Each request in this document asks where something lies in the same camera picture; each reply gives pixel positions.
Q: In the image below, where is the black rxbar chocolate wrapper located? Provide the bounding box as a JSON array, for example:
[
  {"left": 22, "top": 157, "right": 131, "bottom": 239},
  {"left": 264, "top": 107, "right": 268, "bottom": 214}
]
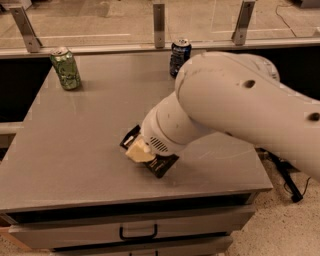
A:
[{"left": 120, "top": 125, "right": 179, "bottom": 178}]

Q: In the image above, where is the black floor cable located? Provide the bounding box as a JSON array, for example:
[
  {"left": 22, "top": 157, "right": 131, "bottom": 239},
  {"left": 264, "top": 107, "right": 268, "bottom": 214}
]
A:
[{"left": 283, "top": 175, "right": 313, "bottom": 198}]

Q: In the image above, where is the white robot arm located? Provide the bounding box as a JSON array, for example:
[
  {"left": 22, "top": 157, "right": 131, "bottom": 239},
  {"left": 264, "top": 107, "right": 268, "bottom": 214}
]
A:
[{"left": 125, "top": 51, "right": 320, "bottom": 181}]

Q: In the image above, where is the black drawer handle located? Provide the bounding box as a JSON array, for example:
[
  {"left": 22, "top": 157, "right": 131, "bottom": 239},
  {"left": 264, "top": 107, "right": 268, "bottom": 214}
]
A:
[
  {"left": 128, "top": 250, "right": 159, "bottom": 256},
  {"left": 119, "top": 224, "right": 158, "bottom": 241}
]

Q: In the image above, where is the metal glass bracket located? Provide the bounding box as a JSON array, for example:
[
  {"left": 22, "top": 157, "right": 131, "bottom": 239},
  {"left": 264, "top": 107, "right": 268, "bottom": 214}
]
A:
[
  {"left": 10, "top": 6, "right": 42, "bottom": 53},
  {"left": 231, "top": 0, "right": 256, "bottom": 46},
  {"left": 153, "top": 4, "right": 165, "bottom": 48}
]

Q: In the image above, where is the middle metal glass bracket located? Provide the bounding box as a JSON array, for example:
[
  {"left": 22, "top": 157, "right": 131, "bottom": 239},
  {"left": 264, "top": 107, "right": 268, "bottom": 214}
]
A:
[{"left": 153, "top": 4, "right": 165, "bottom": 48}]

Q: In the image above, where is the black upper drawer handle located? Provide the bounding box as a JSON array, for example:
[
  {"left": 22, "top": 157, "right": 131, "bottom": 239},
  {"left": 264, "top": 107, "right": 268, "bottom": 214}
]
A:
[{"left": 119, "top": 224, "right": 158, "bottom": 241}]

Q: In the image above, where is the grey drawer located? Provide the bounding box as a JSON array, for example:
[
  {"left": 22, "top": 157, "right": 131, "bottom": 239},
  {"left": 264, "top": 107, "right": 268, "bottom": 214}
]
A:
[
  {"left": 9, "top": 205, "right": 255, "bottom": 249},
  {"left": 52, "top": 236, "right": 233, "bottom": 256}
]

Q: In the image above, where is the green soda can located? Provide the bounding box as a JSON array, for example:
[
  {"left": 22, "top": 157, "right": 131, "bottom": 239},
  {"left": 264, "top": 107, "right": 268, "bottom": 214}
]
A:
[{"left": 50, "top": 47, "right": 81, "bottom": 90}]

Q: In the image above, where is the black lower drawer handle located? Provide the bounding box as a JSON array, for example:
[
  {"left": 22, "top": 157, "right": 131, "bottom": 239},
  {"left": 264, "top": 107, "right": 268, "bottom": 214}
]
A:
[{"left": 128, "top": 250, "right": 159, "bottom": 256}]

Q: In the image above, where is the blue soda can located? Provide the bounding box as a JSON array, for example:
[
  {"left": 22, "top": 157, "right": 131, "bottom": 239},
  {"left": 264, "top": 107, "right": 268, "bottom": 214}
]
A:
[{"left": 169, "top": 39, "right": 192, "bottom": 77}]

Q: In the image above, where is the lower grey drawer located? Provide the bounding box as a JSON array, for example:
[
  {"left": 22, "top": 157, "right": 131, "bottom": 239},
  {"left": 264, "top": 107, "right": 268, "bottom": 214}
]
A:
[{"left": 52, "top": 236, "right": 233, "bottom": 256}]

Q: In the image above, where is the grey metal rail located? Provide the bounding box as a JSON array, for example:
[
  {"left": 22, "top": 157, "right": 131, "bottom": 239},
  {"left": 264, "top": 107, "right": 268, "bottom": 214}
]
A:
[{"left": 0, "top": 37, "right": 320, "bottom": 59}]

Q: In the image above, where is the right metal glass bracket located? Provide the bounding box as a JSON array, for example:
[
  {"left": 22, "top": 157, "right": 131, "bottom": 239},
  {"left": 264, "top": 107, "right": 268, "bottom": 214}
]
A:
[{"left": 231, "top": 0, "right": 256, "bottom": 46}]

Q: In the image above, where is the left metal glass bracket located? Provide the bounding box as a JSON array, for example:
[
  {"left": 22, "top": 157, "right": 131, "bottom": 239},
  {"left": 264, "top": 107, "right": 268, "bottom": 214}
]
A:
[{"left": 10, "top": 6, "right": 42, "bottom": 53}]

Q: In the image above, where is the upper grey drawer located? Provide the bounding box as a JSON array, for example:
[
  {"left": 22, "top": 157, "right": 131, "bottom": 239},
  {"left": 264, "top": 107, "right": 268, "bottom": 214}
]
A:
[{"left": 9, "top": 205, "right": 255, "bottom": 249}]

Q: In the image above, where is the black metal floor stand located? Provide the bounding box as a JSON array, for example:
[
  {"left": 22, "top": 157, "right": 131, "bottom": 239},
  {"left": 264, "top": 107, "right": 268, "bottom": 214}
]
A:
[{"left": 266, "top": 151, "right": 303, "bottom": 203}]

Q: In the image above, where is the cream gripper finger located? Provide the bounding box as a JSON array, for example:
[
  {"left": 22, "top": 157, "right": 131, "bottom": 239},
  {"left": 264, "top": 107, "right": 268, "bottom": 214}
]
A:
[{"left": 126, "top": 137, "right": 156, "bottom": 163}]

